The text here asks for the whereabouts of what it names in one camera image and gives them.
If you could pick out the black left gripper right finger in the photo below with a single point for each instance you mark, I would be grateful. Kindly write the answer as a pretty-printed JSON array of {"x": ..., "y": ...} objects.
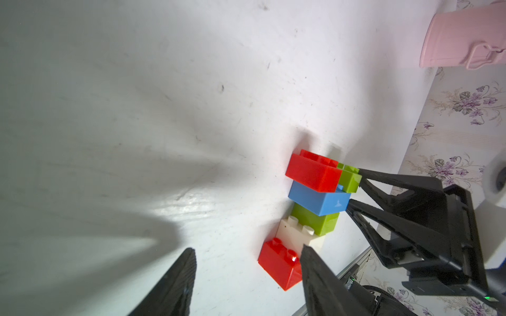
[{"x": 326, "y": 294}]

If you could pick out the lime green lego brick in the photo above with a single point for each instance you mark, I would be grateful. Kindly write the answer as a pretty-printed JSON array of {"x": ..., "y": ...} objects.
[{"x": 322, "y": 225}]

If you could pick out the pink pen cup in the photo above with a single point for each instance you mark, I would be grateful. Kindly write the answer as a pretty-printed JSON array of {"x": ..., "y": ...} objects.
[{"x": 470, "y": 38}]

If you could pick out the blue lego brick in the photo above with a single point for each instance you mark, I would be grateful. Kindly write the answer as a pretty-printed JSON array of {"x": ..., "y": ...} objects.
[{"x": 319, "y": 203}]

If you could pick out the white lego brick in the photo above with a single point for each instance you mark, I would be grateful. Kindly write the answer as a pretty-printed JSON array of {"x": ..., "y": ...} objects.
[{"x": 295, "y": 235}]

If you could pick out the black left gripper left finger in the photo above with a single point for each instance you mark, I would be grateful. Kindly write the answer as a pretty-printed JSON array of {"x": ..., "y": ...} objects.
[{"x": 173, "y": 292}]

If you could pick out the red lego brick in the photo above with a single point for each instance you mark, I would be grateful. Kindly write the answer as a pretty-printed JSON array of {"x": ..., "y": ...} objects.
[
  {"x": 281, "y": 263},
  {"x": 314, "y": 171}
]

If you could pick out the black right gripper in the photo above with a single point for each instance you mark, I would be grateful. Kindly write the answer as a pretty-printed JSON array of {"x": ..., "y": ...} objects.
[{"x": 436, "y": 240}]

